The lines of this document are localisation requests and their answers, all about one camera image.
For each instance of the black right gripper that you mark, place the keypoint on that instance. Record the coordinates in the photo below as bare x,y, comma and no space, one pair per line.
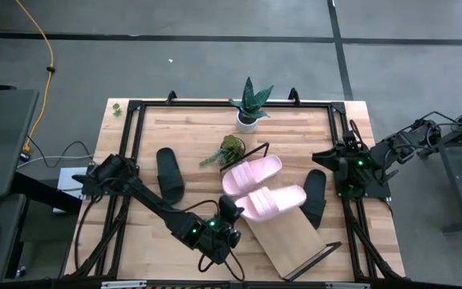
353,164

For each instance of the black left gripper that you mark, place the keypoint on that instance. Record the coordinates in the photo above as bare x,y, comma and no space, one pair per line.
219,241

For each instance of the black rubber slide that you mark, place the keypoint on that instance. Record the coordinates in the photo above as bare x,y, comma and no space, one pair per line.
315,188
170,172

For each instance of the pink rubber slide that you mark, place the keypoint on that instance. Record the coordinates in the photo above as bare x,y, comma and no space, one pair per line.
251,172
273,202

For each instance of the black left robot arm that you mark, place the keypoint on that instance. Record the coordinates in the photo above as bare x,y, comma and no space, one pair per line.
151,200

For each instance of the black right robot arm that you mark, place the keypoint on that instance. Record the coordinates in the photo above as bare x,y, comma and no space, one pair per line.
399,148

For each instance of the succulent plants in dark pot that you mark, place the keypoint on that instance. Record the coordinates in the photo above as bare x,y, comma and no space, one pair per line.
229,150

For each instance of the snake plant in white pot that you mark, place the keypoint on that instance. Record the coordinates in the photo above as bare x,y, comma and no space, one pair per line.
247,120

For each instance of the small green plant sprig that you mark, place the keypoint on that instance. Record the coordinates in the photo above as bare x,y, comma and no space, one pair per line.
116,109

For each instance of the white flat box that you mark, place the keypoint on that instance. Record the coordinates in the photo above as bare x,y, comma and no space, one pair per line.
70,178

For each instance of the wooden shelf with black frame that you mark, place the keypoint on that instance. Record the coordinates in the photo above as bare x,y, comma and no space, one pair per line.
287,241

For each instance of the black metal table frame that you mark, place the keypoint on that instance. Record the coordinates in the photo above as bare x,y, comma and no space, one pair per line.
235,104

